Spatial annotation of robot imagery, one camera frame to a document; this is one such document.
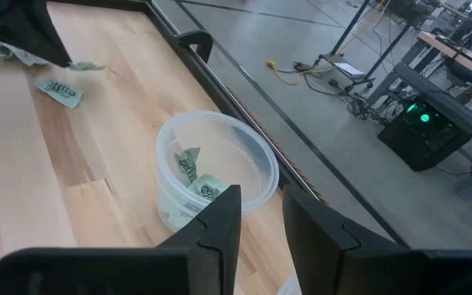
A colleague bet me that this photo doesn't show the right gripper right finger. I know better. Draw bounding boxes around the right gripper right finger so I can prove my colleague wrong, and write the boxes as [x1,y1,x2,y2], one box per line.
[281,183,425,295]

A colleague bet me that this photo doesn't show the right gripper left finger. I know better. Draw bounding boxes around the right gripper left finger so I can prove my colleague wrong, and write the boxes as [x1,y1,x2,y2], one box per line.
[156,184,242,295]

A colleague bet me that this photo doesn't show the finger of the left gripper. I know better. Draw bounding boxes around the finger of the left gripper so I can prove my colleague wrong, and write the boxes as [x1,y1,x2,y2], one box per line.
[26,0,73,69]
[0,0,63,67]

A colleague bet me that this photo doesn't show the banknotes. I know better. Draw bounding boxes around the banknotes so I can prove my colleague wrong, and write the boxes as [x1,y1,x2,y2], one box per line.
[187,173,231,202]

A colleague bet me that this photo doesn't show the clear plastic tub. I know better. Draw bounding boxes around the clear plastic tub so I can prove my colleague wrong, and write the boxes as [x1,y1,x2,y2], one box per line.
[275,273,303,295]
[155,110,280,234]

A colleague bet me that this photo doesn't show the black computer tower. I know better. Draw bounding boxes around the black computer tower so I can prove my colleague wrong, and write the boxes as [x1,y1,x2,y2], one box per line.
[376,99,472,173]

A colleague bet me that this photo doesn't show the white flat box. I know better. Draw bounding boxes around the white flat box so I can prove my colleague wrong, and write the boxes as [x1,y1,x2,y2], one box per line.
[333,61,367,79]

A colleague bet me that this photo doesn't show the wooden desk top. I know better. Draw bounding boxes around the wooden desk top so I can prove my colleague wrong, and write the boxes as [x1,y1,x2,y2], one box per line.
[416,30,472,88]

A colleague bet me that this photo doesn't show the black floor cable bundle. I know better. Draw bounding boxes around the black floor cable bundle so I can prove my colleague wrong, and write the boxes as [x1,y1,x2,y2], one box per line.
[301,61,409,126]

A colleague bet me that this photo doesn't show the black curved frame hook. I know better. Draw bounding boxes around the black curved frame hook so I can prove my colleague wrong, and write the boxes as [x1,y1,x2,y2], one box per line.
[175,29,215,64]

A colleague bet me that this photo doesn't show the black aluminium table frame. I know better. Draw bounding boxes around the black aluminium table frame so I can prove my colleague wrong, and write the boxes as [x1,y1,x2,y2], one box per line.
[51,0,409,249]

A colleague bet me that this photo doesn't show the yellow extension cable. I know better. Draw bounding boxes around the yellow extension cable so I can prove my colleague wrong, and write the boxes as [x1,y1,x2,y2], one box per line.
[265,59,335,87]

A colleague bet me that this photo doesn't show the black frame stand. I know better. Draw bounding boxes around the black frame stand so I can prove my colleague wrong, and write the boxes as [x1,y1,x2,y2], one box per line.
[316,0,411,93]

